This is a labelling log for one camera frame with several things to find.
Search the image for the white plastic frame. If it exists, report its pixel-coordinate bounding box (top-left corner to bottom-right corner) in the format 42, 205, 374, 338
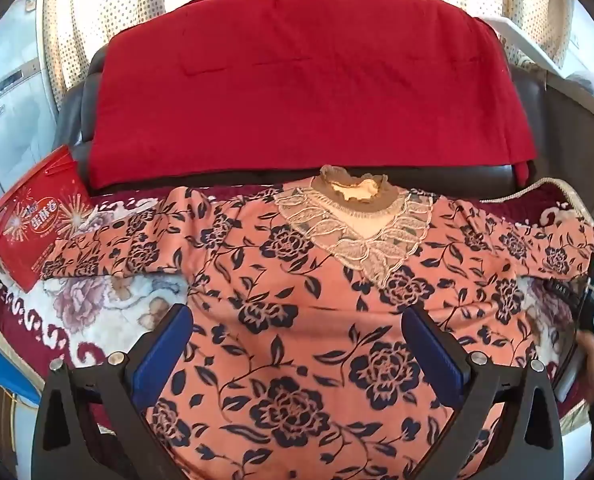
482, 15, 564, 72

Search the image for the orange floral blouse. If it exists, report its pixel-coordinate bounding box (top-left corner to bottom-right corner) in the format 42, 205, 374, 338
41, 164, 594, 480

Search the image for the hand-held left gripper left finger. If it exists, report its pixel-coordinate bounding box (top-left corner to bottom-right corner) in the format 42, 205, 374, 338
31, 304, 194, 480

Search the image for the maroon floral seat cover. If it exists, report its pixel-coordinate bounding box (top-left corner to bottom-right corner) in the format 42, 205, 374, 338
0, 177, 594, 436

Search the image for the blue plastic bag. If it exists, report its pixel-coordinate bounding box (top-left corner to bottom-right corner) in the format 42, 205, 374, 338
0, 330, 42, 406

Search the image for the red gift box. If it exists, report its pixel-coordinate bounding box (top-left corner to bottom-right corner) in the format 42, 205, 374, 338
0, 145, 95, 292

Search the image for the white appliance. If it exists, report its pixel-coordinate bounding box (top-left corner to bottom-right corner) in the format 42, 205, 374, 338
0, 0, 60, 201

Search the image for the dark leather sofa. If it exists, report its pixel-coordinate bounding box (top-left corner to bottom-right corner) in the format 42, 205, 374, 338
52, 45, 594, 206

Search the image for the red quilted blanket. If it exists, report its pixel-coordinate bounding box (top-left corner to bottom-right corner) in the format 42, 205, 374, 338
86, 0, 538, 191

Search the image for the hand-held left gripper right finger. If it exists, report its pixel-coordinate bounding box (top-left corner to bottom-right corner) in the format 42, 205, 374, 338
401, 305, 564, 480

